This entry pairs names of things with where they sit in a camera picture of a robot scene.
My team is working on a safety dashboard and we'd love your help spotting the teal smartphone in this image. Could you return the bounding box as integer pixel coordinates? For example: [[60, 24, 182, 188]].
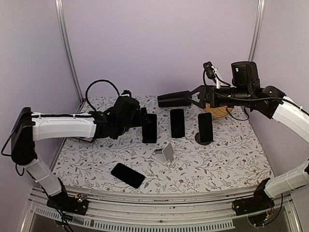
[[142, 114, 157, 144]]

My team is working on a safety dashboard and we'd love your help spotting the blue smartphone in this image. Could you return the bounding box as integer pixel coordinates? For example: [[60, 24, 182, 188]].
[[198, 113, 213, 143]]

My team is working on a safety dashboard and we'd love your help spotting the black smartphone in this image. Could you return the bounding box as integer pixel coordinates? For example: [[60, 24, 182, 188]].
[[170, 109, 185, 138], [111, 163, 145, 189]]

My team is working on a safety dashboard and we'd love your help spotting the round wooden base phone stand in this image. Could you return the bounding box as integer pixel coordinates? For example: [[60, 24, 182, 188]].
[[195, 133, 213, 145]]

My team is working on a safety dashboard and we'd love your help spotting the black smartphone front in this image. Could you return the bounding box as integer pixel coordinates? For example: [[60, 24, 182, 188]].
[[111, 163, 145, 189]]

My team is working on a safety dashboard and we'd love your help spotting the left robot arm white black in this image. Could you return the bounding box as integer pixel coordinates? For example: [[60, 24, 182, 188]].
[[1, 90, 149, 210]]

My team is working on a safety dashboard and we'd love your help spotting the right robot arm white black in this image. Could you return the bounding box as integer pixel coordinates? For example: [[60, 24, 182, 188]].
[[184, 61, 309, 211]]

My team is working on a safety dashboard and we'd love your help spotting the grey white phone stand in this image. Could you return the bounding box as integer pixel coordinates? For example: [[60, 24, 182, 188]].
[[152, 143, 177, 167]]

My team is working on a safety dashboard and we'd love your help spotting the woven bamboo tray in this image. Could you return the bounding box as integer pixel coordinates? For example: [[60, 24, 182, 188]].
[[203, 104, 234, 119]]

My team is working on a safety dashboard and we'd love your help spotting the black cylinder speaker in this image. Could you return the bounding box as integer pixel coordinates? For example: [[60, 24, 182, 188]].
[[157, 90, 191, 108]]

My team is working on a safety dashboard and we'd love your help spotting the floral table mat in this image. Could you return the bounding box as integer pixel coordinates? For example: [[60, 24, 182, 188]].
[[53, 96, 273, 194]]

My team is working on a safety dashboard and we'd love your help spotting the floral square coaster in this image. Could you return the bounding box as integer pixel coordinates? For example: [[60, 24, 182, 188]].
[[77, 137, 94, 143]]

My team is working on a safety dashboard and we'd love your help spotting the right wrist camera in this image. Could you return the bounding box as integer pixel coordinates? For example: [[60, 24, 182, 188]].
[[203, 61, 221, 89]]

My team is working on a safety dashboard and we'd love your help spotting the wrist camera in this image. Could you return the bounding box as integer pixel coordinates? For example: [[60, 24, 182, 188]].
[[121, 90, 132, 97], [203, 61, 221, 89]]

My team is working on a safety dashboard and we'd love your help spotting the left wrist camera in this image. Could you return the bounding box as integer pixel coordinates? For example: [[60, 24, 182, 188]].
[[121, 90, 132, 97]]

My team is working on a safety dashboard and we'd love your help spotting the right aluminium corner post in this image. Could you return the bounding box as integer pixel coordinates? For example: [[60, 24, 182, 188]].
[[248, 0, 266, 61]]

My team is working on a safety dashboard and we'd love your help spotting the aluminium corner post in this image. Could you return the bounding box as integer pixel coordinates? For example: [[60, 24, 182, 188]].
[[248, 0, 266, 61], [55, 0, 84, 102]]

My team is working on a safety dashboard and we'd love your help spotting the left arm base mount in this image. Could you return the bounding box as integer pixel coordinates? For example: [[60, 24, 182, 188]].
[[46, 192, 89, 216]]

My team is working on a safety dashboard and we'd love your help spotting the perforated cable tray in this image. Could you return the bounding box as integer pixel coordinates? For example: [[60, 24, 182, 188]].
[[31, 206, 236, 232]]

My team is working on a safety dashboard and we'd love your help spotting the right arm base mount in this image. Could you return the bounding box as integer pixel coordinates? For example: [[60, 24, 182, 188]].
[[232, 192, 275, 216]]

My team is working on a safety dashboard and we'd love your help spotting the front aluminium rail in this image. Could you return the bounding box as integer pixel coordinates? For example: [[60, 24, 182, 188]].
[[26, 186, 294, 222]]

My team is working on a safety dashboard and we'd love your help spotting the left aluminium corner post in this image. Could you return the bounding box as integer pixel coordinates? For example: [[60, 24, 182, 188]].
[[55, 0, 84, 102]]

